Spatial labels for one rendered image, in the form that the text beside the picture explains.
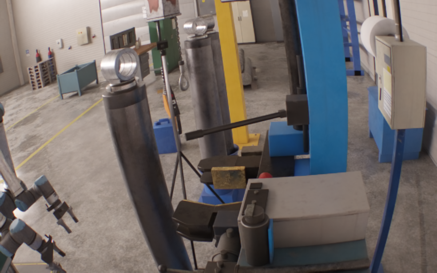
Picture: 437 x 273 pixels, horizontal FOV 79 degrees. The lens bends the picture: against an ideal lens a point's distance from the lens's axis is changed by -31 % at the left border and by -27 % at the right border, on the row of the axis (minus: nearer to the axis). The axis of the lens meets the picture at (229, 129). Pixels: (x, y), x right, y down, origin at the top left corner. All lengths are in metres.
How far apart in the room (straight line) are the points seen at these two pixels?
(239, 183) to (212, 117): 1.19
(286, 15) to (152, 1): 0.56
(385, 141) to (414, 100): 2.05
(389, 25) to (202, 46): 1.52
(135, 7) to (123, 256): 11.23
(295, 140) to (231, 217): 0.46
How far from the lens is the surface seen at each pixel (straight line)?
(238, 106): 4.10
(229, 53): 3.95
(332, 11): 1.22
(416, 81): 1.55
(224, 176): 1.69
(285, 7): 1.42
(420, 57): 1.54
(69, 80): 9.32
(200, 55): 2.67
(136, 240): 2.98
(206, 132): 1.20
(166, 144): 4.34
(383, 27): 1.78
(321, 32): 1.22
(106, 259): 2.87
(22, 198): 1.96
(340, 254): 1.04
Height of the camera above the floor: 1.80
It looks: 22 degrees down
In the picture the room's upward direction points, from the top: 8 degrees counter-clockwise
